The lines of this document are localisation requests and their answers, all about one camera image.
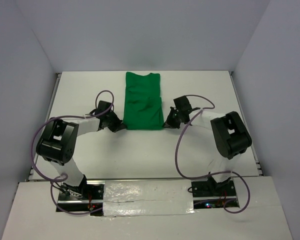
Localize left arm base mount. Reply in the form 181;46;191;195
54;180;105;217

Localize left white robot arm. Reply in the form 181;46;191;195
36;100;127;200

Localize green t shirt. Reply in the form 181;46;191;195
123;72;164;131

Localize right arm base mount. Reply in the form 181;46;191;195
187;177;239;209

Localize silver tape patch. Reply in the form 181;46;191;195
102;179;195;217

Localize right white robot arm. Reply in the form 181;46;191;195
163;94;252;196

